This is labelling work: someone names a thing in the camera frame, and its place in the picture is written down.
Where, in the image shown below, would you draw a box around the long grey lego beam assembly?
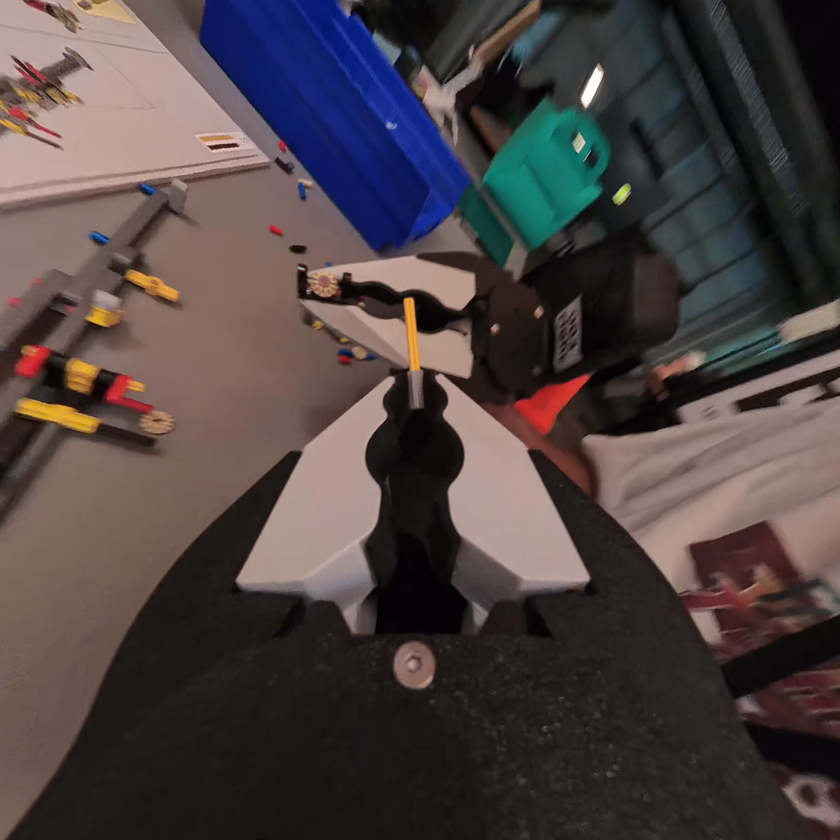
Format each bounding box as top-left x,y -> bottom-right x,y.
0,178 -> 191,519

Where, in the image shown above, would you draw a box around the open lego instruction booklet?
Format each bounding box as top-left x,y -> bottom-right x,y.
0,0 -> 271,212

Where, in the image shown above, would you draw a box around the black lego fork red pins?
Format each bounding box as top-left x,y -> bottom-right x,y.
297,262 -> 358,306

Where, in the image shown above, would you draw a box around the blue plastic bin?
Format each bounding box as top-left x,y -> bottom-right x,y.
200,0 -> 472,252

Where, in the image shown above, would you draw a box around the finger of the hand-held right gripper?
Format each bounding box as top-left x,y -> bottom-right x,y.
307,256 -> 479,315
297,298 -> 475,380

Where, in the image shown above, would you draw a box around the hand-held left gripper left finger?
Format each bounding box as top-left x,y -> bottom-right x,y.
235,373 -> 417,634

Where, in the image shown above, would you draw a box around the short yellow lego axle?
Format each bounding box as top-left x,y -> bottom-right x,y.
402,297 -> 423,372

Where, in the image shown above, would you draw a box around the teal felt bag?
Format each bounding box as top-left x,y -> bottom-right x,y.
482,98 -> 613,245

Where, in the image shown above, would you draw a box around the wooden board document stand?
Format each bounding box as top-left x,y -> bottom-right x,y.
420,0 -> 546,142

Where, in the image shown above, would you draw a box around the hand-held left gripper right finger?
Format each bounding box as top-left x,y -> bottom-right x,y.
415,371 -> 591,634

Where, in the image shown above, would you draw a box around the orange reflective vest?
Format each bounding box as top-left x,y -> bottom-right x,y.
514,373 -> 593,435

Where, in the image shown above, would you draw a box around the person's white shirt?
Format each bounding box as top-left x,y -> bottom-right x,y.
581,387 -> 840,840

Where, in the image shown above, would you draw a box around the black lanyard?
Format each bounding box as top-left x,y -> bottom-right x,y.
721,620 -> 840,700

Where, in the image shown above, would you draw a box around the pile of small lego pins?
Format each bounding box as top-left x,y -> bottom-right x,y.
303,314 -> 379,366

